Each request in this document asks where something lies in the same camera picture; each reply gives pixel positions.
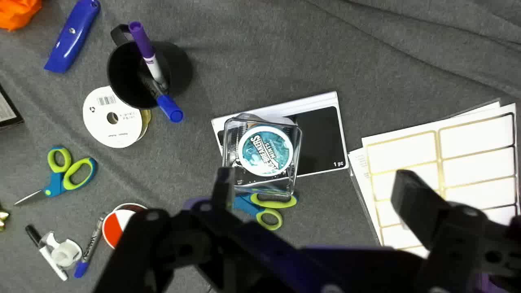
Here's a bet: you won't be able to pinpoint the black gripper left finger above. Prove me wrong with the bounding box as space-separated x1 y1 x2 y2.
91 166 306 293

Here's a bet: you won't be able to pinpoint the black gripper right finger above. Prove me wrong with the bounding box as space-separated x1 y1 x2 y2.
389 167 521 293

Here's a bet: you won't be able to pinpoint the clear plastic box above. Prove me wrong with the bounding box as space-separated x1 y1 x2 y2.
220 112 304 203

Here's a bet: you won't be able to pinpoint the round blue mints tin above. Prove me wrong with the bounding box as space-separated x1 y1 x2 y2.
236 123 298 177

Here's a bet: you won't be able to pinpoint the orange object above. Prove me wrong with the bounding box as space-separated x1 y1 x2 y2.
0 0 44 32

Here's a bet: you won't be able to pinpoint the red white ribbon spool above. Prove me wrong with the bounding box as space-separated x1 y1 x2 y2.
101 201 150 250

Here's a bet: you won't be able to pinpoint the white label sheets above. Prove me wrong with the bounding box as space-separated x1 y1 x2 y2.
347 99 519 257

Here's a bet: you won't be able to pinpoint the clear tape dispenser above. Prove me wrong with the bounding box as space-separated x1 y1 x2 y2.
39 231 83 268

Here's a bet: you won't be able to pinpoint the blue green scissors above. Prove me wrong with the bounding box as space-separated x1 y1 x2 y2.
233 188 299 232
13 144 99 208

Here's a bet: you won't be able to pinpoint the white pen with black cap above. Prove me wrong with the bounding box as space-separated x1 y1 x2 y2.
23 223 70 283

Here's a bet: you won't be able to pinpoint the blue marker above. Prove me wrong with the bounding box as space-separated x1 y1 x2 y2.
143 74 185 125

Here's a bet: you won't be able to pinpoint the gold bow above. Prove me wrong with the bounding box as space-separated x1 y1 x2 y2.
0 203 11 232

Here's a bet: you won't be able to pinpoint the white card with black panel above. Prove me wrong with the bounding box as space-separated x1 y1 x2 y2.
210 89 350 180

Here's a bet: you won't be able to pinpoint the purple marker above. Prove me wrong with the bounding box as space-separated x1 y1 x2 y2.
127 21 169 91

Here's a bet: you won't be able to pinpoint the black marker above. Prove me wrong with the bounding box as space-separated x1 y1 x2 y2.
110 22 136 48

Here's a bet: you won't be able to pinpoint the blue stapler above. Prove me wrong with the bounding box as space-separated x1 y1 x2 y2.
44 0 102 74

